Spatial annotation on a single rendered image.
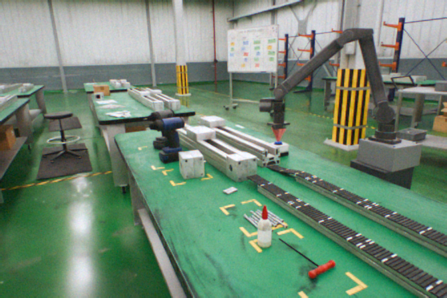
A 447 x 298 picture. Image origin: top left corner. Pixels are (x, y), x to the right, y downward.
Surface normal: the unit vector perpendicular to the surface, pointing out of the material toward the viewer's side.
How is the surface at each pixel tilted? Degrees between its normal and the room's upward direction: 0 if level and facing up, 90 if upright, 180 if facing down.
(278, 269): 0
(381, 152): 90
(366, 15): 90
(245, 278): 0
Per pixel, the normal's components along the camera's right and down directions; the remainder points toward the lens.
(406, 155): 0.43, 0.26
